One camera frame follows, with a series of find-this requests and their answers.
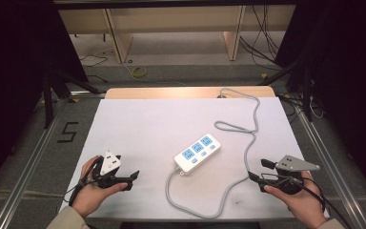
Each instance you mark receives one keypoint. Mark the black curtain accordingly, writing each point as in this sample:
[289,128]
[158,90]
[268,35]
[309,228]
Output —
[346,79]
[16,79]

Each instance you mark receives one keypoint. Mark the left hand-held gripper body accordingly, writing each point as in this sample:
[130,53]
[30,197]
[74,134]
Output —
[109,162]

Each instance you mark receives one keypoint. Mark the person's left hand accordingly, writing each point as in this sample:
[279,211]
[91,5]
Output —
[90,194]

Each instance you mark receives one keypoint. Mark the aluminium floor rail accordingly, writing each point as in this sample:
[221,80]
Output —
[28,165]
[333,165]

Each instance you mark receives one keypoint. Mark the wooden table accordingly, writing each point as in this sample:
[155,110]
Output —
[171,93]

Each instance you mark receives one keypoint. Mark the white table cover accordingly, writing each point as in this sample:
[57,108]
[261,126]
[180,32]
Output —
[152,127]

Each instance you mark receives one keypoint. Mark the black tripod stand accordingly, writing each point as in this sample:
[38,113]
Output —
[298,76]
[58,86]

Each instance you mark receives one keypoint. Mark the white power strip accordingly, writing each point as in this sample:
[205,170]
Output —
[197,153]

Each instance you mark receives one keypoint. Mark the person's right hand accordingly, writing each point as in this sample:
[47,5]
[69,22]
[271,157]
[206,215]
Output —
[298,203]

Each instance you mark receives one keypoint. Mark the light wooden desk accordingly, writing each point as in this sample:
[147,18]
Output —
[178,19]

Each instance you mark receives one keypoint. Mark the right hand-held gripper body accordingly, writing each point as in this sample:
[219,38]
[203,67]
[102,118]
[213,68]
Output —
[294,165]

